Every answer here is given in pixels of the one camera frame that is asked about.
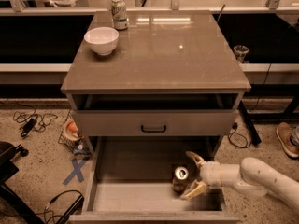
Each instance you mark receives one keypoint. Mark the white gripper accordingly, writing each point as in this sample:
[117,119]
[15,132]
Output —
[210,174]

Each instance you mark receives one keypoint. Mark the orange soda can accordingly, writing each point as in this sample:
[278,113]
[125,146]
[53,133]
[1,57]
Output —
[180,179]

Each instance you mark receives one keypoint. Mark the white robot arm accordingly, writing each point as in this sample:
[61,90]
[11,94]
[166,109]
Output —
[251,177]

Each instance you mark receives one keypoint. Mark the open middle drawer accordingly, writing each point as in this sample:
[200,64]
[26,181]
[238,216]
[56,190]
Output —
[130,183]

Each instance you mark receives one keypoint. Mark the grey drawer cabinet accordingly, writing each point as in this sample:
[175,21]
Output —
[164,61]

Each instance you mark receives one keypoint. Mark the green and white soda can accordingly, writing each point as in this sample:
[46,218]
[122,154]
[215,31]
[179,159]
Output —
[119,15]

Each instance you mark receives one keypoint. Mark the brown shoe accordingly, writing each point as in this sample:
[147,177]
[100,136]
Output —
[288,137]

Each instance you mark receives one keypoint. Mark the clear glass cup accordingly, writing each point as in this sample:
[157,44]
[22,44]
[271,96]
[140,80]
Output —
[240,52]

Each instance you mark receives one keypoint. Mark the white ceramic bowl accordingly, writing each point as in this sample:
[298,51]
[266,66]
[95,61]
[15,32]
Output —
[102,40]

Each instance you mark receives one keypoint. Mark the top drawer with black handle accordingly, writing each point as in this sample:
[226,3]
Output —
[150,123]

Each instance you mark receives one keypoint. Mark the wire basket with items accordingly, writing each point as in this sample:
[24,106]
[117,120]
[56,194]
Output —
[72,140]

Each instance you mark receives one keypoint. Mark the black power adapter with cable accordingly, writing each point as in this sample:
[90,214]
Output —
[31,121]

